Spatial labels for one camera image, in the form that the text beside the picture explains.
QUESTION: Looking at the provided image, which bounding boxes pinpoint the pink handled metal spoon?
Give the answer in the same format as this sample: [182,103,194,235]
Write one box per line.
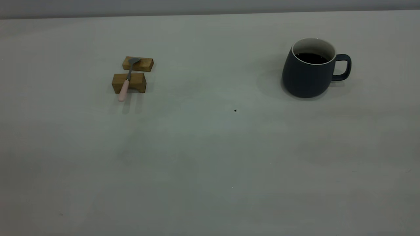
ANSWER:
[118,57,141,103]

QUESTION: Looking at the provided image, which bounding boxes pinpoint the flat wooden block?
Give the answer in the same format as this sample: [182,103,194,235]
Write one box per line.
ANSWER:
[122,56,154,72]

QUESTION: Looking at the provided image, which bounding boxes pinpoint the dark grey ceramic mug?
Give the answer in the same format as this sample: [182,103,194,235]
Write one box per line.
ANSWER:
[282,38,352,99]

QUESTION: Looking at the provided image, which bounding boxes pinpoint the notched wooden block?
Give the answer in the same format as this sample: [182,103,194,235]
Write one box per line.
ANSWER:
[112,73,147,94]

